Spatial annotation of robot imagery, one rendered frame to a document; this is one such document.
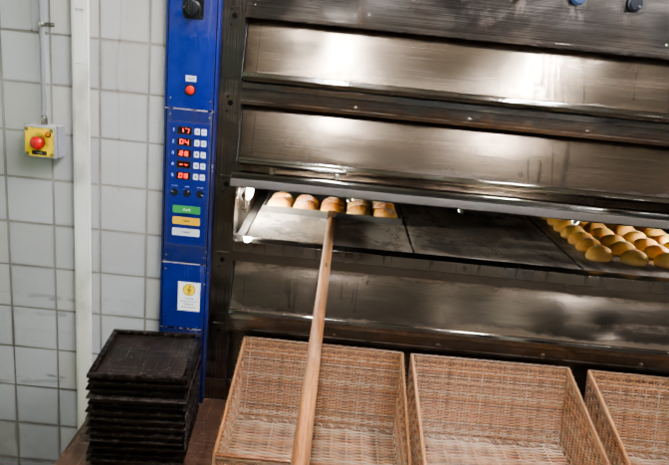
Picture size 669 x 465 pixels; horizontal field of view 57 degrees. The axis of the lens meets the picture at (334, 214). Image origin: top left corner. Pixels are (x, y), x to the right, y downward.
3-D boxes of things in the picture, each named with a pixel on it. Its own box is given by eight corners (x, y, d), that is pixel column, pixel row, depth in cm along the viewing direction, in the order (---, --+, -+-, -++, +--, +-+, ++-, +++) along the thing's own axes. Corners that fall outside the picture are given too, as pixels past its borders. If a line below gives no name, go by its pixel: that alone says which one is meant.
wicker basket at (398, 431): (237, 404, 218) (242, 333, 210) (395, 419, 218) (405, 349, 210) (206, 502, 171) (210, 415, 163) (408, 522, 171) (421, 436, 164)
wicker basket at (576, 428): (398, 420, 217) (408, 350, 210) (555, 434, 219) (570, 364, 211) (414, 524, 170) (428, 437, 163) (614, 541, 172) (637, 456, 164)
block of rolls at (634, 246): (537, 216, 277) (539, 204, 275) (642, 227, 277) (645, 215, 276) (587, 262, 218) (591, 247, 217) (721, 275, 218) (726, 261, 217)
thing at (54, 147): (34, 152, 197) (33, 120, 194) (66, 155, 197) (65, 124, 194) (23, 156, 190) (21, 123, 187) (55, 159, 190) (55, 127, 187)
